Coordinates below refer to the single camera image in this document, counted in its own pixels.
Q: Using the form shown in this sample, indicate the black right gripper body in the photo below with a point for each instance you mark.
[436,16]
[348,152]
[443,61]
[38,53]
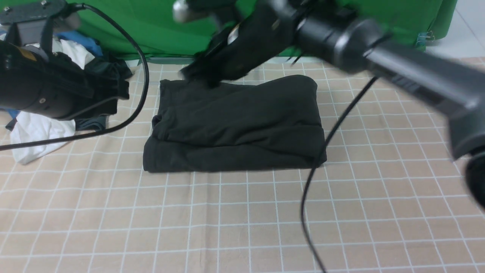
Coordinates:
[241,44]

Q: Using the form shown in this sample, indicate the dark gray long-sleeved shirt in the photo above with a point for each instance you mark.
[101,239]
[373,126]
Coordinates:
[273,125]

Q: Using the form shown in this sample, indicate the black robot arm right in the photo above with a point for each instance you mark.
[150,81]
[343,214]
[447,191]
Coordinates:
[351,43]

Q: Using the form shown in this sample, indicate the gray metal base bar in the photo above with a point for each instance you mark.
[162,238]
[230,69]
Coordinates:
[170,60]

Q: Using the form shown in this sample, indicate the green backdrop cloth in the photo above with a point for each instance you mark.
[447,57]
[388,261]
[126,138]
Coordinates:
[150,24]

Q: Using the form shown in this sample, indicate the dark teal garment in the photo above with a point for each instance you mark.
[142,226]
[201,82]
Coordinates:
[106,76]

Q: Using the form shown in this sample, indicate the blue garment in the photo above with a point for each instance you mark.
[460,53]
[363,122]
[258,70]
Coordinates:
[51,84]

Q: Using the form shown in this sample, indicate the blue binder clip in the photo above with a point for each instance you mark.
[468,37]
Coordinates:
[423,38]

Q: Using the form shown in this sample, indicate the checkered beige tablecloth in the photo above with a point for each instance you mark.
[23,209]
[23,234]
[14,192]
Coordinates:
[388,200]

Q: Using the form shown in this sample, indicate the white crumpled garment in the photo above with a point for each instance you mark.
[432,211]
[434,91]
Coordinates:
[33,127]

